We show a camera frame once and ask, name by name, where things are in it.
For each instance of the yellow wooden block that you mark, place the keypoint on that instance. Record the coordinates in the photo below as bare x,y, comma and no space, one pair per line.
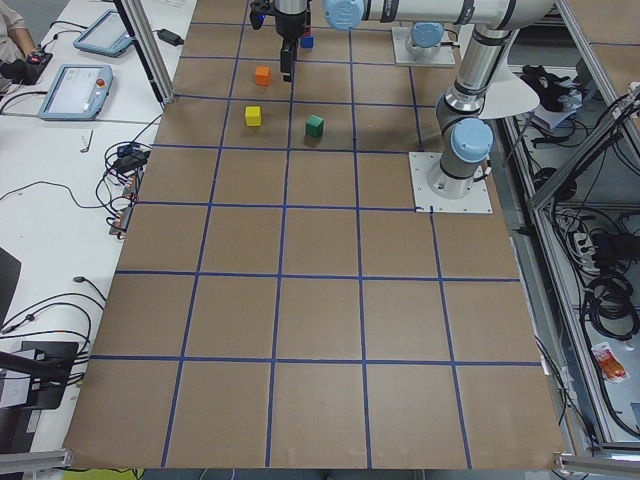
253,116

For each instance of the teach pendant tablet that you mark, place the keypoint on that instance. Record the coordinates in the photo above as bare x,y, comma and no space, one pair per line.
107,36
77,93

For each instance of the black power adapter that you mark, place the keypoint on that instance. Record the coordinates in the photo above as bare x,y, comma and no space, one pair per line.
170,37

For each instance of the far teach pendant tablet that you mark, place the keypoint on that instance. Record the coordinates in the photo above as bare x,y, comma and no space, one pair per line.
107,36

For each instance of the near teach pendant tablet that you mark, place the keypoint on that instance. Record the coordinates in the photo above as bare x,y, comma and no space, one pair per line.
77,93

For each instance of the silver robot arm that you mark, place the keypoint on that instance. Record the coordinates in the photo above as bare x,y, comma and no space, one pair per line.
424,37
467,139

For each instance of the aluminium frame post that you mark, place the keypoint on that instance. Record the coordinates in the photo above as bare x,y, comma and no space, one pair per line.
140,31

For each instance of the green wooden block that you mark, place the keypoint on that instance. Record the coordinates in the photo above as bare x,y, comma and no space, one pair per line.
314,126

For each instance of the blue wooden block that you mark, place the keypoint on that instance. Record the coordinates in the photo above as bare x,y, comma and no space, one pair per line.
307,42

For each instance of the brown paper table cover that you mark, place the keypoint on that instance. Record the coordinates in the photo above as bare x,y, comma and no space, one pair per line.
278,301

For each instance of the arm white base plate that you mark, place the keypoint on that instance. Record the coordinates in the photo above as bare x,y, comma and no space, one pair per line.
442,57
435,192

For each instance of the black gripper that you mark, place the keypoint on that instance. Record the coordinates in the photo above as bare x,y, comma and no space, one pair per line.
288,26

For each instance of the orange snack packet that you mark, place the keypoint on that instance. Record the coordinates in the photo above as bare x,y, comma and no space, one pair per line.
610,366

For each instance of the orange wooden block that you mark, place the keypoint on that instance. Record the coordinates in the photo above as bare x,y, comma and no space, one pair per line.
262,76

